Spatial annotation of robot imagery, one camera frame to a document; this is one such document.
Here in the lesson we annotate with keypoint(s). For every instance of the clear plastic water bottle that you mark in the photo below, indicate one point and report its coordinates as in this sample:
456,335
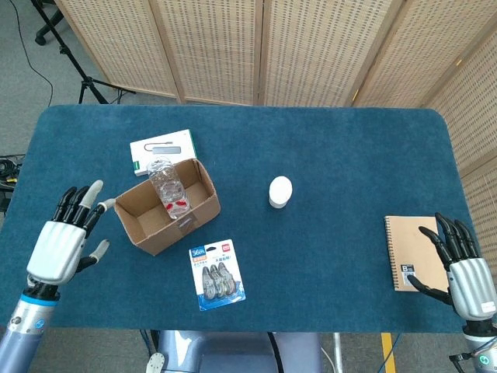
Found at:
169,188

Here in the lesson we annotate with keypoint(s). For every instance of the blue blister pack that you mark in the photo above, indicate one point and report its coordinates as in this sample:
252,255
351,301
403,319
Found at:
217,276

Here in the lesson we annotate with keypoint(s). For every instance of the small white round jar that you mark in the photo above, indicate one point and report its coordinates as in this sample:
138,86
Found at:
280,190

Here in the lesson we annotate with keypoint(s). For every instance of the metal table leg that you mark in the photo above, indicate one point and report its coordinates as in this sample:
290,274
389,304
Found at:
338,353

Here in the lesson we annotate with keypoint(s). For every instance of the black chair base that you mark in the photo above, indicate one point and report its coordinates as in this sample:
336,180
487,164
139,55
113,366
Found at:
46,33

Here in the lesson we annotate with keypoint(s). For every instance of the woven wooden folding screen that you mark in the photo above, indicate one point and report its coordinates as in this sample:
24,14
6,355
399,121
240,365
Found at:
310,46

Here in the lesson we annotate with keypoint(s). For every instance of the blue-grey robot torso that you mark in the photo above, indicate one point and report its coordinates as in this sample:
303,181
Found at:
233,353

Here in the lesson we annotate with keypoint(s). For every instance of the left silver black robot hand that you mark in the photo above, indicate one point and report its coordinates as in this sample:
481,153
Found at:
56,252

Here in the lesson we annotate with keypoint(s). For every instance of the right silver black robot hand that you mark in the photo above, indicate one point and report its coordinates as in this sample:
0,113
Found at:
473,287

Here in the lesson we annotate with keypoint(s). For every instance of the open brown cardboard box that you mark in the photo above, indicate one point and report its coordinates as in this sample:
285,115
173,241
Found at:
155,229

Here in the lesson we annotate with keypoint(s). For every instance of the white USB hub box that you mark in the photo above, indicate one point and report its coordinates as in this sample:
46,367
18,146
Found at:
171,141

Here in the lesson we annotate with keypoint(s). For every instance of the brown spiral notebook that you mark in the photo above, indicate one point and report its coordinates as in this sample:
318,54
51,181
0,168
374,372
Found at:
405,252

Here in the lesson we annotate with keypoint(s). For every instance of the black tripod stand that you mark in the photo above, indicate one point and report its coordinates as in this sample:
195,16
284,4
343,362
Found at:
74,64

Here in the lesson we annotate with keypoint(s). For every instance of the blue felt table mat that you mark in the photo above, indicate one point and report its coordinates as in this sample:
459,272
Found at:
330,252

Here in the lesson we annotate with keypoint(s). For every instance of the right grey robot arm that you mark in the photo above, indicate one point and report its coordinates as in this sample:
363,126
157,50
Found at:
481,349

